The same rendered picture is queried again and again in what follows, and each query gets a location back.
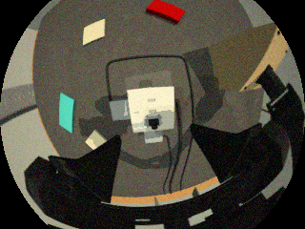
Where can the turquoise rectangular block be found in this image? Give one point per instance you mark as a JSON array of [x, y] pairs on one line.
[[67, 107]]

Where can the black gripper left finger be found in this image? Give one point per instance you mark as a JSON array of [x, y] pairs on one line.
[[96, 170]]

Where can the red rectangular block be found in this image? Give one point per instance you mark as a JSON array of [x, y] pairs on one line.
[[165, 11]]

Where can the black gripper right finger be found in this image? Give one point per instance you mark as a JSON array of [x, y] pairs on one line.
[[222, 149]]

